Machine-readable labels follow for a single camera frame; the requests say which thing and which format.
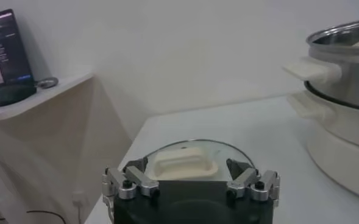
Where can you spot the black computer mouse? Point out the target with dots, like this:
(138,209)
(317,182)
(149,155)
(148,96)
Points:
(14,94)

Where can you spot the white side desk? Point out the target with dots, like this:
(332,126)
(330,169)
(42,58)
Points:
(45,146)

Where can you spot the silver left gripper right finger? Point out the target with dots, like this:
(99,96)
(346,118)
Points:
(243,182)

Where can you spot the black laptop with purple screen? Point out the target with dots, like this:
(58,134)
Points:
(8,45)

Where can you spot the round glass pot lid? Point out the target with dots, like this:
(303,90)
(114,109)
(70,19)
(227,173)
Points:
(182,161)

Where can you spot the stainless steel steamer basket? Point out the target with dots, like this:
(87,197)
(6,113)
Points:
(350,76)

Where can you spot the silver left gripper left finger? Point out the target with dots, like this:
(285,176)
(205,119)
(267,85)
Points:
(139,181)

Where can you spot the round dark grey disc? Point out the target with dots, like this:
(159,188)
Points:
(46,82)

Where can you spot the cream electric cooker base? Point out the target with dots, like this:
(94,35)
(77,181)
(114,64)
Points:
(343,152)

